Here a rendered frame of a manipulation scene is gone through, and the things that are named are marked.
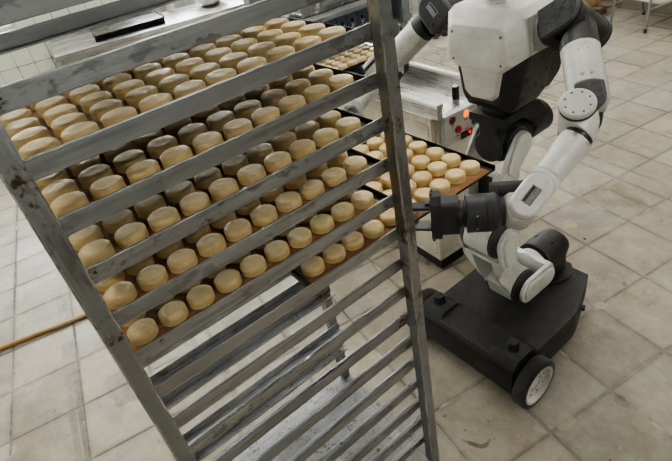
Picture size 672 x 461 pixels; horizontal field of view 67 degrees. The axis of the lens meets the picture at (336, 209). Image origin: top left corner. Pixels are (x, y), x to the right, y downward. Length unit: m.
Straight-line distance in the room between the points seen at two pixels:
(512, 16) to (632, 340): 1.45
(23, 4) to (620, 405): 2.08
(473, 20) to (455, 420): 1.39
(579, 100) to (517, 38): 0.29
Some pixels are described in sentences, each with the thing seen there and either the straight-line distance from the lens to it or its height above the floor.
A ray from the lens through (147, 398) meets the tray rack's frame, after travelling 0.95.
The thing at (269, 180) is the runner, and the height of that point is 1.33.
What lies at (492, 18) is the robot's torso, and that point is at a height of 1.35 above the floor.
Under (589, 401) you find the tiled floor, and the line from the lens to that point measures 2.19.
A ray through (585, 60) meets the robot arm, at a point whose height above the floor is 1.29.
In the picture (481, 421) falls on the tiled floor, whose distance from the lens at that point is 2.09.
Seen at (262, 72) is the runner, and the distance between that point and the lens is 0.83.
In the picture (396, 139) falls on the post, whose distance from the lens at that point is 1.01.
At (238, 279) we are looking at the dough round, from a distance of 0.98.
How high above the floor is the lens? 1.75
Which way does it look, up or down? 33 degrees down
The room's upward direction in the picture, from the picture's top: 12 degrees counter-clockwise
